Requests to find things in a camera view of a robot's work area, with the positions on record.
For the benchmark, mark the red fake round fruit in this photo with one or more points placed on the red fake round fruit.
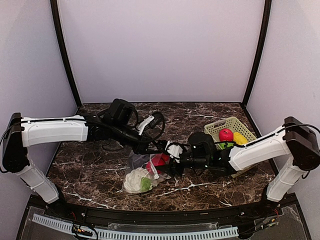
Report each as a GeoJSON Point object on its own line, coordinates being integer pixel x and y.
{"type": "Point", "coordinates": [152, 168]}

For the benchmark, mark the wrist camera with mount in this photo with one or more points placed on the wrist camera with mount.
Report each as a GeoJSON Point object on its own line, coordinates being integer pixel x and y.
{"type": "Point", "coordinates": [150, 122]}
{"type": "Point", "coordinates": [172, 149]}

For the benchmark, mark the pale green plastic basket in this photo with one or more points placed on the pale green plastic basket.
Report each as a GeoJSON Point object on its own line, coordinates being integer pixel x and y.
{"type": "Point", "coordinates": [232, 123]}

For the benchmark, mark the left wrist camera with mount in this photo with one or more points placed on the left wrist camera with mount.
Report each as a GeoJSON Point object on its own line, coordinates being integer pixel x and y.
{"type": "Point", "coordinates": [150, 122]}

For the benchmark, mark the black right corner frame post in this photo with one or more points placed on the black right corner frame post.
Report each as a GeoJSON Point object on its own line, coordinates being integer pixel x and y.
{"type": "Point", "coordinates": [258, 52]}

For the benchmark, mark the white slotted cable duct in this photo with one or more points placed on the white slotted cable duct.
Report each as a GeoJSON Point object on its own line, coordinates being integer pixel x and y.
{"type": "Point", "coordinates": [117, 231]}

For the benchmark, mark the red fake apple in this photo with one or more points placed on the red fake apple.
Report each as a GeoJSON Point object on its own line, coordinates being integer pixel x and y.
{"type": "Point", "coordinates": [160, 159]}

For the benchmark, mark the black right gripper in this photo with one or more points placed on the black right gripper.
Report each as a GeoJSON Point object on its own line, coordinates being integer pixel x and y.
{"type": "Point", "coordinates": [173, 167]}

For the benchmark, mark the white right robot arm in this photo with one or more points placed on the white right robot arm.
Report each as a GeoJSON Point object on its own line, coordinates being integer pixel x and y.
{"type": "Point", "coordinates": [295, 140]}

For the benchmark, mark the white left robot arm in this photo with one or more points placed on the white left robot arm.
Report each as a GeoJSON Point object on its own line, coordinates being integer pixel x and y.
{"type": "Point", "coordinates": [120, 122]}

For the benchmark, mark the white fake cauliflower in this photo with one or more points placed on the white fake cauliflower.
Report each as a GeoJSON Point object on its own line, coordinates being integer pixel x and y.
{"type": "Point", "coordinates": [138, 181]}

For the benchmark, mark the green fake vegetable in basket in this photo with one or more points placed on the green fake vegetable in basket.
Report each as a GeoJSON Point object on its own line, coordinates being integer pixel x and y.
{"type": "Point", "coordinates": [224, 144]}

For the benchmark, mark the clear zip top bag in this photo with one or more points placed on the clear zip top bag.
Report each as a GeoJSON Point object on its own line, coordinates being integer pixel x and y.
{"type": "Point", "coordinates": [156, 179]}

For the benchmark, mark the black front rail with electronics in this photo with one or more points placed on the black front rail with electronics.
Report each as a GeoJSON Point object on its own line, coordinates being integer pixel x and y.
{"type": "Point", "coordinates": [284, 221]}

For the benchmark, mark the red fake fruit in basket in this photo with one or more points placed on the red fake fruit in basket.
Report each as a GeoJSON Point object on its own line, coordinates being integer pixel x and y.
{"type": "Point", "coordinates": [225, 134]}

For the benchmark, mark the yellow fake pepper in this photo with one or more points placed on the yellow fake pepper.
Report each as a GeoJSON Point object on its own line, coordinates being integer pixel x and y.
{"type": "Point", "coordinates": [239, 139]}

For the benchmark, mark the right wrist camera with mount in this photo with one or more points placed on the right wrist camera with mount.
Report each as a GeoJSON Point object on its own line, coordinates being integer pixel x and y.
{"type": "Point", "coordinates": [172, 149]}

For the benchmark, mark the black corner frame post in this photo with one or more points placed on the black corner frame post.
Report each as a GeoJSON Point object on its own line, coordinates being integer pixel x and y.
{"type": "Point", "coordinates": [63, 52]}
{"type": "Point", "coordinates": [258, 52]}

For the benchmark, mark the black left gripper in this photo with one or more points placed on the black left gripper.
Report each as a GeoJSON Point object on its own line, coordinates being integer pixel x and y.
{"type": "Point", "coordinates": [141, 146]}

